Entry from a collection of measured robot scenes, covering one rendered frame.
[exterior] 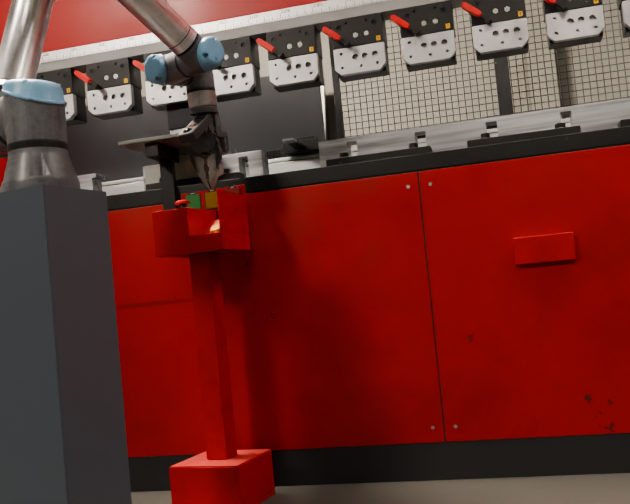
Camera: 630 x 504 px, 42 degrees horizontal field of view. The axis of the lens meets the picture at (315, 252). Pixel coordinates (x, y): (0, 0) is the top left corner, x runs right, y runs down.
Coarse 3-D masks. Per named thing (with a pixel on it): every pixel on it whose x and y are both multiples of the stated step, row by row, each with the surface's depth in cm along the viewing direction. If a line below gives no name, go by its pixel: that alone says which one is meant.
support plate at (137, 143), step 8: (160, 136) 224; (168, 136) 224; (176, 136) 223; (120, 144) 227; (128, 144) 227; (136, 144) 228; (144, 144) 229; (168, 144) 233; (176, 144) 234; (184, 144) 235; (144, 152) 241; (184, 152) 247
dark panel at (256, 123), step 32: (256, 96) 300; (288, 96) 297; (320, 96) 295; (96, 128) 316; (128, 128) 312; (160, 128) 309; (224, 128) 303; (256, 128) 300; (288, 128) 297; (320, 128) 294; (96, 160) 315; (128, 160) 312
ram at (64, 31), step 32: (0, 0) 265; (64, 0) 260; (96, 0) 257; (192, 0) 249; (224, 0) 247; (256, 0) 244; (288, 0) 242; (320, 0) 239; (416, 0) 232; (0, 32) 265; (64, 32) 259; (96, 32) 257; (128, 32) 254; (224, 32) 246; (256, 32) 244; (64, 64) 259
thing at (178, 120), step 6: (168, 108) 253; (174, 108) 253; (180, 108) 252; (186, 108) 252; (168, 114) 253; (174, 114) 253; (180, 114) 252; (186, 114) 252; (168, 120) 253; (174, 120) 253; (180, 120) 252; (186, 120) 252; (168, 126) 253; (174, 126) 253; (180, 126) 252; (186, 126) 252; (174, 132) 254; (180, 132) 253
